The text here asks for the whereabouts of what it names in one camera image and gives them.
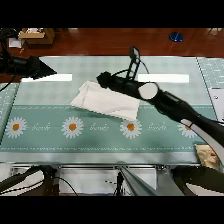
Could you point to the silver frame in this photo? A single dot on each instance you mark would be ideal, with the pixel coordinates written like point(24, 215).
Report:
point(140, 181)

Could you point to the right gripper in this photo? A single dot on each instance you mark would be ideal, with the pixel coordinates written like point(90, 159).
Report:
point(106, 79)

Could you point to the beige garment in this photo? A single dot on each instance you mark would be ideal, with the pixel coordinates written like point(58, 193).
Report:
point(207, 155)

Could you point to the blue round object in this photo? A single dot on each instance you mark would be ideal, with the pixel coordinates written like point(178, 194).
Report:
point(176, 36)

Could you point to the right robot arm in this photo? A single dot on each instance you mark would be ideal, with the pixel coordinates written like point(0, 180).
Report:
point(173, 103)

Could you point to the white shirt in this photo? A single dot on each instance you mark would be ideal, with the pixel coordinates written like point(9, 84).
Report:
point(110, 101)

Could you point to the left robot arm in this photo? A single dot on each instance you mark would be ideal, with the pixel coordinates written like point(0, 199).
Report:
point(23, 65)

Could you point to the cardboard box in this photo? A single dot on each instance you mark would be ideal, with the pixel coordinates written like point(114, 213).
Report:
point(37, 35)

